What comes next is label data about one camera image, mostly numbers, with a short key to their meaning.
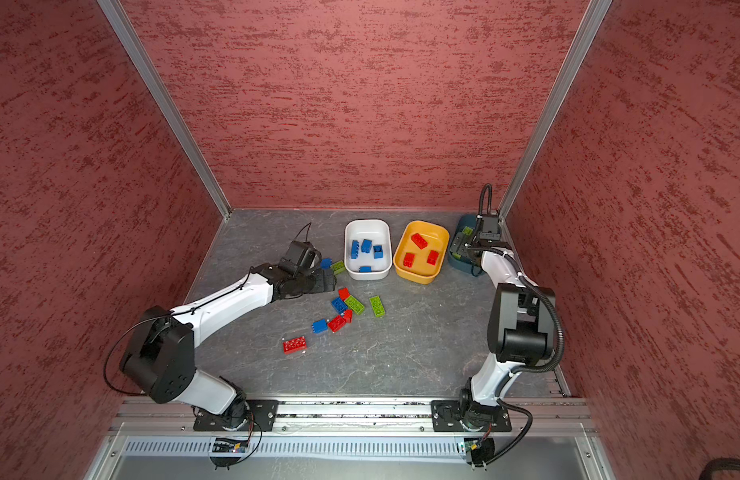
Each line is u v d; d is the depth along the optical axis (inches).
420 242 43.2
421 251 42.8
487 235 29.2
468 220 43.8
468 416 26.9
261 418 29.1
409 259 40.7
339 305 37.1
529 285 19.3
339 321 35.3
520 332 19.1
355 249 41.9
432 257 40.7
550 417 30.3
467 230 44.6
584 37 29.3
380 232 44.4
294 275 26.4
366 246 41.9
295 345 33.7
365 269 39.9
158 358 17.0
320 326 35.5
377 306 36.3
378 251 40.7
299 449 30.5
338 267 39.5
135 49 30.2
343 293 38.3
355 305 37.1
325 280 31.3
